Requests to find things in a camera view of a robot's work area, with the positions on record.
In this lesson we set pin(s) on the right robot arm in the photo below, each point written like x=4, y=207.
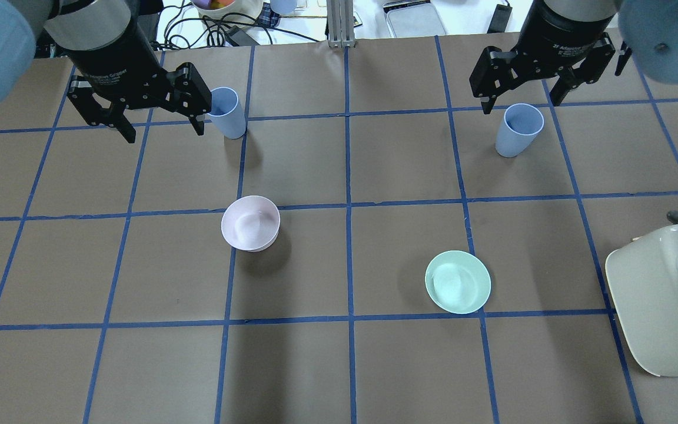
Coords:
x=647, y=30

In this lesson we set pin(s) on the blue cup near left arm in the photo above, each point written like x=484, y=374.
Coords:
x=226, y=112

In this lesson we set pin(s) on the blue cup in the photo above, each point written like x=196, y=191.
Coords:
x=520, y=125

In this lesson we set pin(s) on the cream toaster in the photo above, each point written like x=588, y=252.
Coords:
x=643, y=281

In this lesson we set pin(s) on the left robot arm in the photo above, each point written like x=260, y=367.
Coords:
x=21, y=23

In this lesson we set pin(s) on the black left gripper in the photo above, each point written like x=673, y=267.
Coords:
x=109, y=59

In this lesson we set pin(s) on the green bowl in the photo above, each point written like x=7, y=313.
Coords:
x=458, y=282

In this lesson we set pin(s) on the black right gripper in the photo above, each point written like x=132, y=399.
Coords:
x=557, y=36

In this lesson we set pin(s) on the black power adapter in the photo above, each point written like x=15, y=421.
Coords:
x=500, y=18

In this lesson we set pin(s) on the pink bowl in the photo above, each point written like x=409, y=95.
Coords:
x=251, y=223

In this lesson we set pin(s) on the white bowl with fruit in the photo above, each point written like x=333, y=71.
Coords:
x=241, y=13

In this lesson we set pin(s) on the aluminium frame post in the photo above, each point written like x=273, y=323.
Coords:
x=340, y=24

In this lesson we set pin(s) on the metal tray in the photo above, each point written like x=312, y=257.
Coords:
x=411, y=19

